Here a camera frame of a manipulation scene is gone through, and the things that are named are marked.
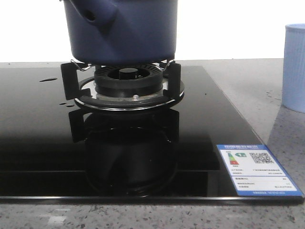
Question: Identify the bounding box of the black pot support grate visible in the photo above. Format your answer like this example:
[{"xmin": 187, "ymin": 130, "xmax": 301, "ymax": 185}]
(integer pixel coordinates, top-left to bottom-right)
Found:
[{"xmin": 61, "ymin": 60, "xmax": 184, "ymax": 112}]

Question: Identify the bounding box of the black glass gas stove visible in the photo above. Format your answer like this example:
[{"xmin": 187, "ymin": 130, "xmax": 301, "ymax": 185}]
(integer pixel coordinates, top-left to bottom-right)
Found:
[{"xmin": 0, "ymin": 66, "xmax": 305, "ymax": 205}]

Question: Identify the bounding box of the black gas burner head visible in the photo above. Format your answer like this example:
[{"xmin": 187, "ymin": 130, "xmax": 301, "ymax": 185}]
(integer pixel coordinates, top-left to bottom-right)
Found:
[{"xmin": 94, "ymin": 64, "xmax": 163, "ymax": 97}]

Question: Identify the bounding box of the blue energy label sticker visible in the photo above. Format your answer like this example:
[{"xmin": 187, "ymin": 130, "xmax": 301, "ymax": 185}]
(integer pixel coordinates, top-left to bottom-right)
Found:
[{"xmin": 217, "ymin": 145, "xmax": 303, "ymax": 197}]

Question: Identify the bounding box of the light blue ribbed cup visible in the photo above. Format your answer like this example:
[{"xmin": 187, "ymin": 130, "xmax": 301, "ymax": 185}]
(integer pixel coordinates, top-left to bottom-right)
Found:
[{"xmin": 282, "ymin": 23, "xmax": 305, "ymax": 113}]

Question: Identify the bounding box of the dark blue pot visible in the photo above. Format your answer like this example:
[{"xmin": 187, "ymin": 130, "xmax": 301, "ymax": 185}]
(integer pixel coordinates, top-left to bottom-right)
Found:
[{"xmin": 64, "ymin": 0, "xmax": 178, "ymax": 65}]

